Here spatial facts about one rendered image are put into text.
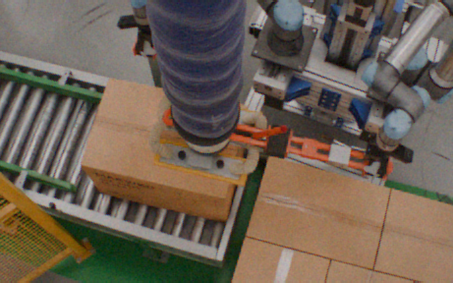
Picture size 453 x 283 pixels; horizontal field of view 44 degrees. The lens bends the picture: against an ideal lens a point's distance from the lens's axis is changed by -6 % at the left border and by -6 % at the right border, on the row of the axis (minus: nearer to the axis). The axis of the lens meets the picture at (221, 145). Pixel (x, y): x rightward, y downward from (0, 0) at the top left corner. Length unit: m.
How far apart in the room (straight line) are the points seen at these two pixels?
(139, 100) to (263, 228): 0.79
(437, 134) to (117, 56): 2.00
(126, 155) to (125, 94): 0.27
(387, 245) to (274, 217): 0.53
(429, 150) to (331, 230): 1.07
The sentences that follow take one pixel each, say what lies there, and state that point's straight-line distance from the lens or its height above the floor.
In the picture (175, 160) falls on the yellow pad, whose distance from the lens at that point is 2.10.
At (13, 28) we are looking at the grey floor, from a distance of 3.99.
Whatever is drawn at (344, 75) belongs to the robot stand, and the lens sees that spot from 2.49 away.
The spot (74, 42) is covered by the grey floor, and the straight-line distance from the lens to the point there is 3.78.
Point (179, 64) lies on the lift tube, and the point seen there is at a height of 1.86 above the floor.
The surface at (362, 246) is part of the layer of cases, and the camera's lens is 2.68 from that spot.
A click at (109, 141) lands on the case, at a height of 0.95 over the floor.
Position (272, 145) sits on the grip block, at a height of 1.26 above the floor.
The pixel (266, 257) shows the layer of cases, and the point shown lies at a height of 0.54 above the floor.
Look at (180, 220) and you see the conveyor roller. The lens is 2.65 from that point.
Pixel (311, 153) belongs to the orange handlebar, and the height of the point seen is 1.26.
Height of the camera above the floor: 3.11
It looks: 69 degrees down
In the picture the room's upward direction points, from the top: 3 degrees counter-clockwise
